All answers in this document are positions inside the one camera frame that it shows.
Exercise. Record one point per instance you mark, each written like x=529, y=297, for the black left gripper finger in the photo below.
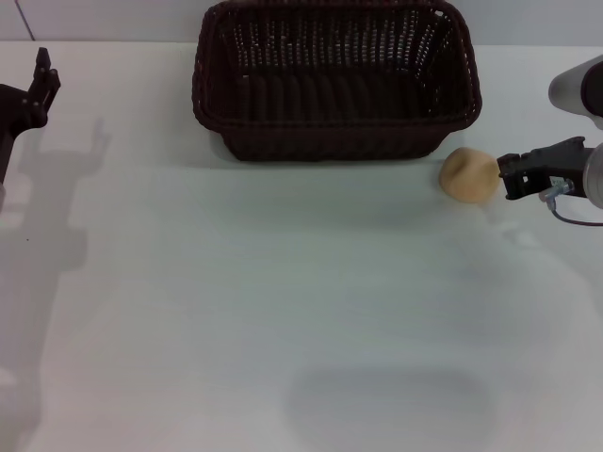
x=53, y=82
x=42, y=59

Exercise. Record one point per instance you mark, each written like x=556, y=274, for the black wicker basket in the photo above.
x=330, y=136

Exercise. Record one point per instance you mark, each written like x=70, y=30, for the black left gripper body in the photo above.
x=16, y=110

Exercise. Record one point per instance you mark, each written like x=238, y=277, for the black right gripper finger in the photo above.
x=513, y=176

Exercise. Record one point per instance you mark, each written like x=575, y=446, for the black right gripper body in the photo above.
x=560, y=157

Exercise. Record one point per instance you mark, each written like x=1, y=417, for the beige bread bun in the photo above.
x=468, y=175

